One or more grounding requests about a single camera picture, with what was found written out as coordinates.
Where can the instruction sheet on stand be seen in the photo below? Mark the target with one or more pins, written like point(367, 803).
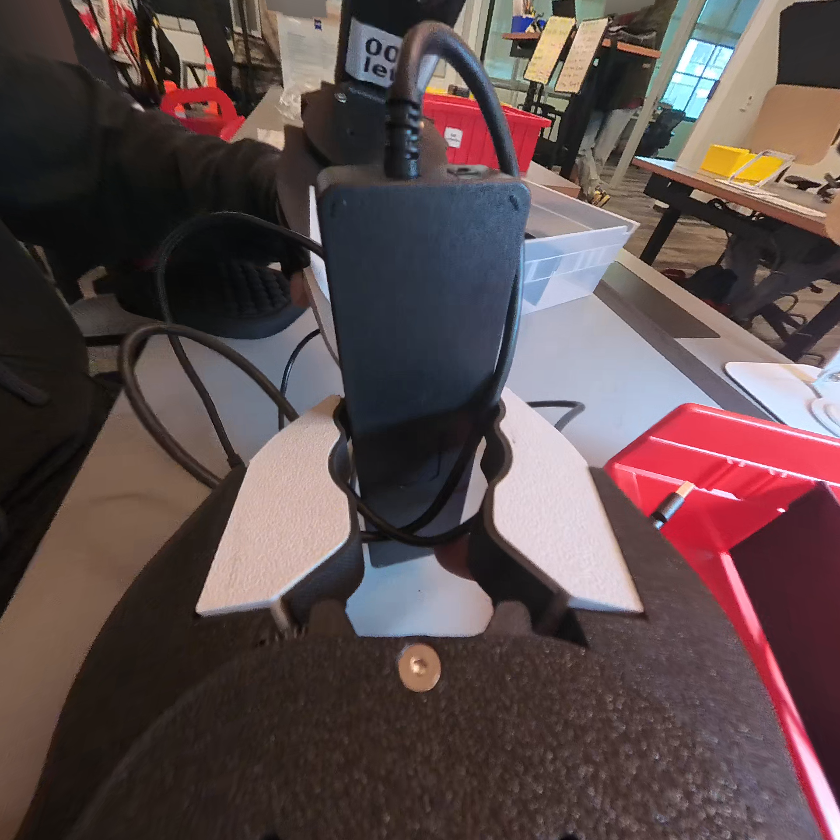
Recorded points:
point(774, 387)

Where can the clear plastic bag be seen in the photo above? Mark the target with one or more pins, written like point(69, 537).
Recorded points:
point(292, 105)

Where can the red plastic bin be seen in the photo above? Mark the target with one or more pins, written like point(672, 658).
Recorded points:
point(656, 453)

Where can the pale notice board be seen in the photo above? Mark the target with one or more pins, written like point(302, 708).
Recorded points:
point(581, 56)
point(550, 49)

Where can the black panel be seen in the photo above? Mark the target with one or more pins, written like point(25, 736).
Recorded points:
point(810, 46)

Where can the yellow bin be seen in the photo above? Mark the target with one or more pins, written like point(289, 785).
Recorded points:
point(728, 161)

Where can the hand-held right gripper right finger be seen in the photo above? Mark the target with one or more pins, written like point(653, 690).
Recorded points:
point(564, 525)

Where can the person's left hand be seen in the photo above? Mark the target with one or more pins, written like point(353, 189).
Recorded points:
point(300, 289)

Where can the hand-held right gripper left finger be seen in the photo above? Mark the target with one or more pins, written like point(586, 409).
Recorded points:
point(275, 525)

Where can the ribbed red tote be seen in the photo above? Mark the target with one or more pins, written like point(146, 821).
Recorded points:
point(479, 131)

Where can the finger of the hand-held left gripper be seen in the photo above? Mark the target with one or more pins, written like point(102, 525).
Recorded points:
point(321, 275)

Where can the clear plastic bin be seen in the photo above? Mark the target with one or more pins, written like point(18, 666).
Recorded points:
point(577, 256)

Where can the white paper sheet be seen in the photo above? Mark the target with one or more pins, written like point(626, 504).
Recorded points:
point(308, 49)

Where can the wooden desk dark legs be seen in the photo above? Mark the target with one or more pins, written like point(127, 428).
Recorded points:
point(722, 184)

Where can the cardboard sheet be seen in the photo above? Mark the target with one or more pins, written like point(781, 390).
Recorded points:
point(800, 124)

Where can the black bin divider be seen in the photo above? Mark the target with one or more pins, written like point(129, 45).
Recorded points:
point(794, 623)

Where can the black multi-port usb hub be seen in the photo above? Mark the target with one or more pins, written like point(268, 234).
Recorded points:
point(420, 295)

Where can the black textured pad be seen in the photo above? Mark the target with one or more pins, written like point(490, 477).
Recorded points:
point(223, 302)

